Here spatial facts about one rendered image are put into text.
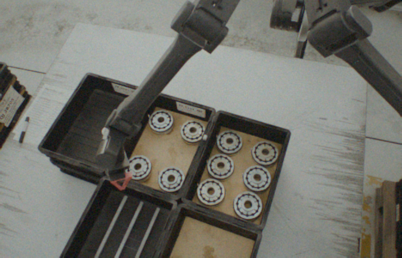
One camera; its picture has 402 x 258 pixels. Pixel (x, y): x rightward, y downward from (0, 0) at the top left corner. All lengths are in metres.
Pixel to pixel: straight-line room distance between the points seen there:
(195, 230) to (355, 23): 0.88
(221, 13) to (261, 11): 2.38
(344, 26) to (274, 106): 0.99
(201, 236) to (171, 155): 0.34
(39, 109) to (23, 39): 1.55
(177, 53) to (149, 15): 2.38
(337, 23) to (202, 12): 0.27
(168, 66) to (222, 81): 0.95
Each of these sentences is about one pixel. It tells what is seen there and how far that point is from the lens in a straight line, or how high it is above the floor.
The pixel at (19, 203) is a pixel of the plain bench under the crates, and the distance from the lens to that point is 1.69.
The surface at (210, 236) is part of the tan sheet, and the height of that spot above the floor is 0.83.
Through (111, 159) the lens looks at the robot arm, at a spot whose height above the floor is 1.25.
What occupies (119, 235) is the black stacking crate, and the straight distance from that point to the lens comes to 1.35.
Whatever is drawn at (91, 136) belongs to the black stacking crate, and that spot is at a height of 0.83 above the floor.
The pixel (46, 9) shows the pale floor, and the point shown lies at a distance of 3.54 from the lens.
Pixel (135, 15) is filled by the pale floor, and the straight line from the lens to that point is 3.20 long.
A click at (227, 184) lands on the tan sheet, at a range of 1.36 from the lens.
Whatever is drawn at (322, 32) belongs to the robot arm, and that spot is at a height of 1.57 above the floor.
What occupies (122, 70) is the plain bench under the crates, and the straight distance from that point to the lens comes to 1.87.
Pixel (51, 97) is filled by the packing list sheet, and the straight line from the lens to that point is 1.90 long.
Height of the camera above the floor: 2.10
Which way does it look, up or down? 60 degrees down
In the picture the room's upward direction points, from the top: 6 degrees counter-clockwise
